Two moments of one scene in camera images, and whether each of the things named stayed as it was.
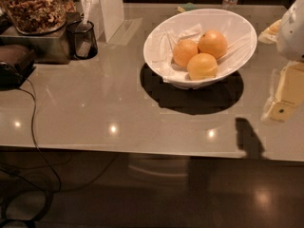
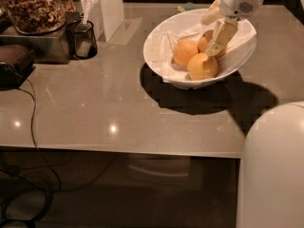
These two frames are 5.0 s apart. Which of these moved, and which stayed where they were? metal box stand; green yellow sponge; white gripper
Moved: white gripper
Stayed: metal box stand; green yellow sponge
